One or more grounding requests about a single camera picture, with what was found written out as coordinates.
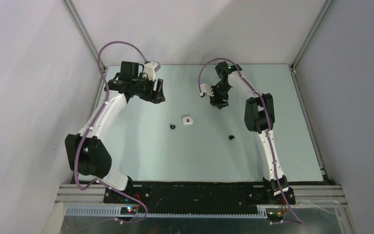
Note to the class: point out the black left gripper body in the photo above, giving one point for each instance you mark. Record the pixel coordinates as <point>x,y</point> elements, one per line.
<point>144,87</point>

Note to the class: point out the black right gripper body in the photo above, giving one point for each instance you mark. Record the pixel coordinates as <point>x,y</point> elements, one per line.
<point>220,92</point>

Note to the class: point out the white earbud charging case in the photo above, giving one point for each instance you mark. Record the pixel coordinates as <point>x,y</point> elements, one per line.
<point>187,120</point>

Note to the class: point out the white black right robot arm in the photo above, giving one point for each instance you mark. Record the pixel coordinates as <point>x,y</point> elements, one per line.
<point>259,118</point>

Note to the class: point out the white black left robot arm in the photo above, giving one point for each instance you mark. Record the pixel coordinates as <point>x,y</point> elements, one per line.
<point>86,152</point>

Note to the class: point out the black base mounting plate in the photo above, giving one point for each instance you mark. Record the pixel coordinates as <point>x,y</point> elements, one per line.
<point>199,198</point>

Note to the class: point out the left controller board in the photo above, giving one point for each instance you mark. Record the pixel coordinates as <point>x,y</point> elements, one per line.
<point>128,210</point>

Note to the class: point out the controller board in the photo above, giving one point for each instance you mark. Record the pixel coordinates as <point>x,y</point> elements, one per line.
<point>128,210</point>
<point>276,214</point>

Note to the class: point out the right controller board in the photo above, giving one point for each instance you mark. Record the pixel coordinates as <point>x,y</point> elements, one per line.
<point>276,214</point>

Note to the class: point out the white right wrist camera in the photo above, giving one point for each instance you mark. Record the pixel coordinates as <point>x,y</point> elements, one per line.
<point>205,89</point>

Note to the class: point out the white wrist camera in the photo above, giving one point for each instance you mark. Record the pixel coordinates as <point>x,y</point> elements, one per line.
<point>205,89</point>
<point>150,70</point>

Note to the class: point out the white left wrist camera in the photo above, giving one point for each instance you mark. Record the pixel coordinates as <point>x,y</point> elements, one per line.
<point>150,70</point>

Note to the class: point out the aluminium frame post left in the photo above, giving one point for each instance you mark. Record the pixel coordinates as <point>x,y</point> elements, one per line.
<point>79,24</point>

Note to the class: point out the aluminium frame post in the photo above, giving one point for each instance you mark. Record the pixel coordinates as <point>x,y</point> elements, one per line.
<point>311,33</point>
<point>79,24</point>

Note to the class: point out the aluminium front rail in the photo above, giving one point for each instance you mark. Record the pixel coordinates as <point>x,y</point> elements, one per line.
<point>90,202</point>

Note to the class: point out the aluminium frame post right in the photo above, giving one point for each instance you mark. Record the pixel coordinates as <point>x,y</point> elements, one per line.
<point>311,33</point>

